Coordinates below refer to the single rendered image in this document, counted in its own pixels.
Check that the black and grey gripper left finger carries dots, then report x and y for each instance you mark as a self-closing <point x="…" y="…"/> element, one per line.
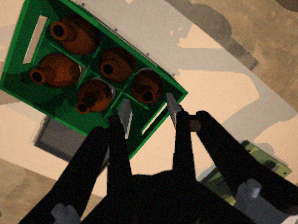
<point x="66" y="202"/>

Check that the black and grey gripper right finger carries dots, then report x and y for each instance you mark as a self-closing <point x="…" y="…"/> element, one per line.
<point x="261" y="194"/>

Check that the dark green crate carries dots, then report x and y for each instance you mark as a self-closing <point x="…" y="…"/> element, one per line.
<point x="60" y="103"/>

